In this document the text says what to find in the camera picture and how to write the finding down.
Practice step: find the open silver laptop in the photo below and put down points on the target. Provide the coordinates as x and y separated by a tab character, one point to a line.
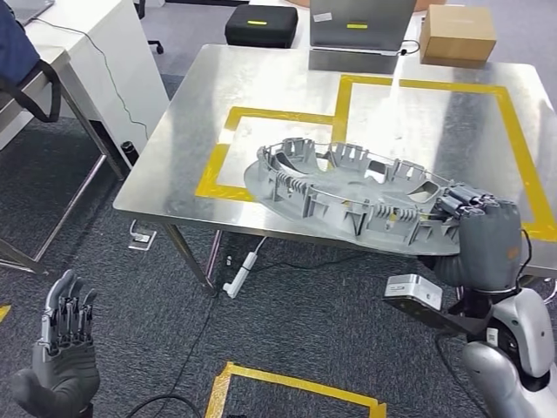
26	8

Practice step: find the grey plastic wheel cover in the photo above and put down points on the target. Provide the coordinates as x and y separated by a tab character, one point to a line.
348	196

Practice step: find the grey laptop yellow sticker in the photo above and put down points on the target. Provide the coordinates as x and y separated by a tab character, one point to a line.
383	34

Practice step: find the right camera bracket black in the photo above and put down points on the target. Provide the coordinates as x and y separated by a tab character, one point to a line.
431	322

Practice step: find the stainless steel workbench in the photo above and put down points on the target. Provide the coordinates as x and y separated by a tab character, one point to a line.
183	173

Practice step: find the white cabinet desk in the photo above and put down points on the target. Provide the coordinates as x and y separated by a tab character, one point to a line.
130	86

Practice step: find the white power strip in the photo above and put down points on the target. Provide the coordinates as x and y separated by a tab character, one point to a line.
239	277

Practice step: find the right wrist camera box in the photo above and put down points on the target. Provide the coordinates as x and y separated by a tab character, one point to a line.
415	291

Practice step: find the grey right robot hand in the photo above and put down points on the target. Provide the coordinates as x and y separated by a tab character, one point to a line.
487	248

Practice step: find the black zip case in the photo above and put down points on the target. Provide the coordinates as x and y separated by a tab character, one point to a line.
261	34

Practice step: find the black cylinder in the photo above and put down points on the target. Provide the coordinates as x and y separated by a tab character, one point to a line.
130	154

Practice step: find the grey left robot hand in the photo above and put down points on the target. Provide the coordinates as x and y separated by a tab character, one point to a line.
61	369

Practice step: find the metal floor socket plate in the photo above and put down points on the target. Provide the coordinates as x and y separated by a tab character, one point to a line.
141	237

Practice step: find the brown cardboard box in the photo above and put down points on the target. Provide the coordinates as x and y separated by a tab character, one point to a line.
456	34

